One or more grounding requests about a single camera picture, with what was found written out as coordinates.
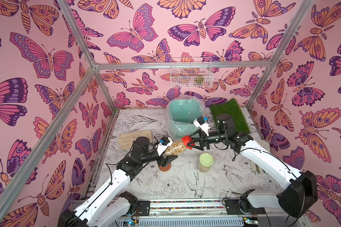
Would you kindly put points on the green lid peanut jar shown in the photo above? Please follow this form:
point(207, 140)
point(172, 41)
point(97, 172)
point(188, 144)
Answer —
point(205, 162)

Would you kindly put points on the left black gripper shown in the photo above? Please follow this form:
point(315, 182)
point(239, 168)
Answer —
point(165, 161)

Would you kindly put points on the brown jar lid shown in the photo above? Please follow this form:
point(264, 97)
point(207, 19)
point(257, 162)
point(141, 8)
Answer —
point(165, 168)

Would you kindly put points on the red jar lid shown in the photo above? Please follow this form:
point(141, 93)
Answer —
point(186, 140)

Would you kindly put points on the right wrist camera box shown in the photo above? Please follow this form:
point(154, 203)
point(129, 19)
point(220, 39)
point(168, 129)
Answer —
point(201, 122)

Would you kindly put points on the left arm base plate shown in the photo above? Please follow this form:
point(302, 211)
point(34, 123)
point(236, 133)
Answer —
point(139, 208)

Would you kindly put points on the left beige cloth glove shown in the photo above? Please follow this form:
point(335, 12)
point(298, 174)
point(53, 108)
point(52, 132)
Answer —
point(125, 140)

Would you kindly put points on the clear plastic bin liner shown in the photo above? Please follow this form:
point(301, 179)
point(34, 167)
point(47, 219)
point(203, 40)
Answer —
point(172, 119)

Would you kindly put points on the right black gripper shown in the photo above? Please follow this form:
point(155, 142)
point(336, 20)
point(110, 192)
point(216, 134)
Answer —
point(204, 137)

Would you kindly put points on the green object in basket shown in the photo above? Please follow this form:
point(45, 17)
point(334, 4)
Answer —
point(199, 80)

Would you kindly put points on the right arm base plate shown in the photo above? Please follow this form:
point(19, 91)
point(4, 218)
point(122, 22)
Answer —
point(233, 207)

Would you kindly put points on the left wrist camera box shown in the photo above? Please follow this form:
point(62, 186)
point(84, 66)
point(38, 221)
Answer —
point(163, 144)

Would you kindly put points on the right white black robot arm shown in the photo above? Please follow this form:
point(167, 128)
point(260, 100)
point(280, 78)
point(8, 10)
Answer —
point(299, 188)

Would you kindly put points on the white wire wall basket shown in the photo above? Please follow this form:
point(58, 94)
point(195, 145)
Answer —
point(182, 74)

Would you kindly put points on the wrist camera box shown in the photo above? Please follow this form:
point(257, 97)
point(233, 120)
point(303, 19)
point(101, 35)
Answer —
point(201, 122)
point(163, 144)

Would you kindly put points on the red lid peanut jar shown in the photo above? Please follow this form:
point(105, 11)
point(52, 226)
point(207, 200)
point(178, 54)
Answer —
point(176, 149)

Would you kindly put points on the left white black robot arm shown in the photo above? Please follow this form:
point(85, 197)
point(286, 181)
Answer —
point(110, 201)

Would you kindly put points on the green artificial grass mat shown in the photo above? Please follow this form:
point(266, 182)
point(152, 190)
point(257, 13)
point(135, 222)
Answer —
point(232, 108)

